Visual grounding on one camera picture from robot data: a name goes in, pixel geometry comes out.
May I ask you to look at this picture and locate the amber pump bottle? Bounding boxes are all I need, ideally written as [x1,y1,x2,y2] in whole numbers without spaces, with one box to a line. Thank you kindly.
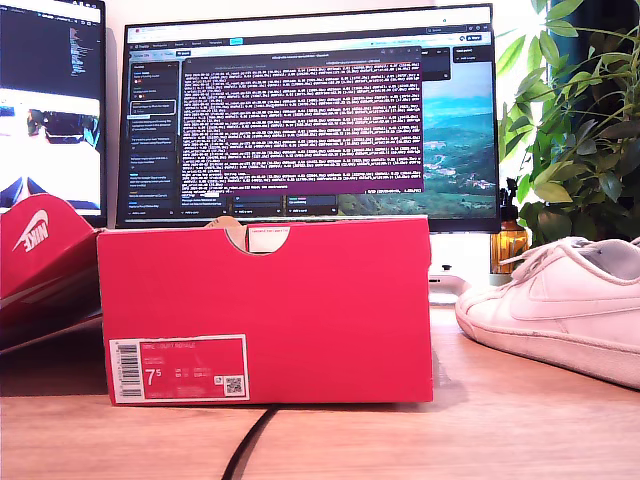
[490,177,530,275]

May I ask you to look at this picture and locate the large wide computer monitor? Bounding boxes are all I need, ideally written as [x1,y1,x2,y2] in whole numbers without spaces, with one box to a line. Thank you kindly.
[115,3,502,234]

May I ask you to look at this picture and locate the white leather sneaker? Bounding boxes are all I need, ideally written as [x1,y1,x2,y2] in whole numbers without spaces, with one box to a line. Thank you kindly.
[454,236,640,391]

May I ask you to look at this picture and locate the white rounded plastic object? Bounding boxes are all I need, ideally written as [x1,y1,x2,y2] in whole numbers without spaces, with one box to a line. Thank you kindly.
[428,272,471,304]

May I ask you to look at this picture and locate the green leafy houseplant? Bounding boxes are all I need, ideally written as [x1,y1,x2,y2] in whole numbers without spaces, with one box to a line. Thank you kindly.
[497,0,640,249]

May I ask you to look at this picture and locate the black table cable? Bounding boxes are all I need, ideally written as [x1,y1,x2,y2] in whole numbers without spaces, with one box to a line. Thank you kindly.
[221,405,279,480]

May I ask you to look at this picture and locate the dark-framed computer monitor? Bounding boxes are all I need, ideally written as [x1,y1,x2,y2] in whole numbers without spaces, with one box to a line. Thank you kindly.
[0,0,108,229]

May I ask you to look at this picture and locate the red Nike shoebox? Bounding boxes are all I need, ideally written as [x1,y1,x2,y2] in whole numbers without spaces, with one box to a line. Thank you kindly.
[0,193,434,406]

